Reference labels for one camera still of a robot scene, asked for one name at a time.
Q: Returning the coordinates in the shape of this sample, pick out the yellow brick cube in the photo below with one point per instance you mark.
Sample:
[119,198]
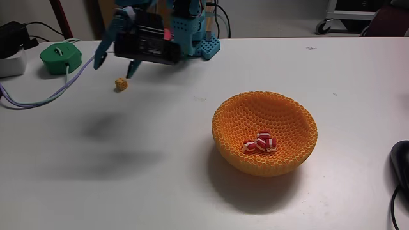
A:
[121,84]

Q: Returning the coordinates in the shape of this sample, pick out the black computer mouse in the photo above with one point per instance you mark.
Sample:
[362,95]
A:
[402,163]

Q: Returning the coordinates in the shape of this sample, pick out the dark maroon chair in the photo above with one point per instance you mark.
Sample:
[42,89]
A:
[388,20]

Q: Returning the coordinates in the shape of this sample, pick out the grey wheeled cart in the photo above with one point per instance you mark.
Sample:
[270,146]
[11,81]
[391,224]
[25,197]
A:
[348,14]

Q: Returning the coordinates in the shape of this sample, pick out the black camera box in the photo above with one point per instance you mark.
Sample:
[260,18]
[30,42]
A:
[147,48]

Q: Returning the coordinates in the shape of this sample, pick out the black power adapter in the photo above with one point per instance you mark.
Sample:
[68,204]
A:
[12,36]

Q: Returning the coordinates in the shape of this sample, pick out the red pole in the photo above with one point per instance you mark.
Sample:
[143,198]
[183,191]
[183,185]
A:
[62,19]

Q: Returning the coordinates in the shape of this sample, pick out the green octagonal box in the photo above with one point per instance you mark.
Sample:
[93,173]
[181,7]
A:
[60,59]

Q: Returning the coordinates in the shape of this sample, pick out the brown wooden cabinet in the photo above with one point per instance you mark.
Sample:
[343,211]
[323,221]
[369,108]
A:
[105,16]

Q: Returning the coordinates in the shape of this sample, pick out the white box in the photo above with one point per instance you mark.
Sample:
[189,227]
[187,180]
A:
[12,65]

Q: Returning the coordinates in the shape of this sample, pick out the red white striped cube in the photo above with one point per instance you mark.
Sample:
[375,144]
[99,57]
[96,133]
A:
[264,135]
[248,147]
[260,144]
[271,144]

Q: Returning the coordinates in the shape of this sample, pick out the yellow honeycomb basket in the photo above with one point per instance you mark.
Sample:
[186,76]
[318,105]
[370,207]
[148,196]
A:
[281,115]

